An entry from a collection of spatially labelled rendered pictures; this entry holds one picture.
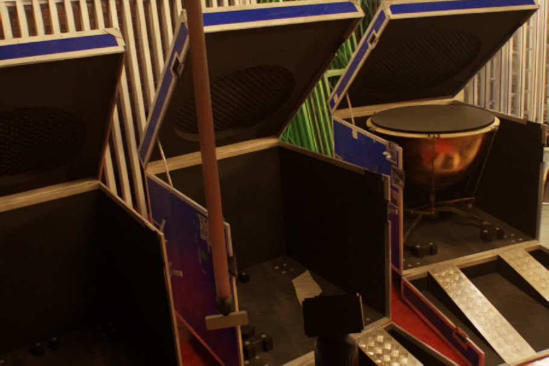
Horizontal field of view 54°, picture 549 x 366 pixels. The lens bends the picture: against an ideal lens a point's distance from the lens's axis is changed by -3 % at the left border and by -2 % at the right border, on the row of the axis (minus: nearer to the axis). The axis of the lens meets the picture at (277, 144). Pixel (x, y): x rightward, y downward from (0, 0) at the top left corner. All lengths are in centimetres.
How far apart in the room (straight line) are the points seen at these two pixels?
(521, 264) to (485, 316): 58
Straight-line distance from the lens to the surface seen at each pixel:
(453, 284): 346
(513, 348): 317
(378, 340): 291
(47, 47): 217
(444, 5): 337
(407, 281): 342
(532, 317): 346
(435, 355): 289
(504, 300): 358
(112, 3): 396
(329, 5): 261
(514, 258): 378
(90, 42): 221
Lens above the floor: 182
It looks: 15 degrees down
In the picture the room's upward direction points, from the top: 4 degrees counter-clockwise
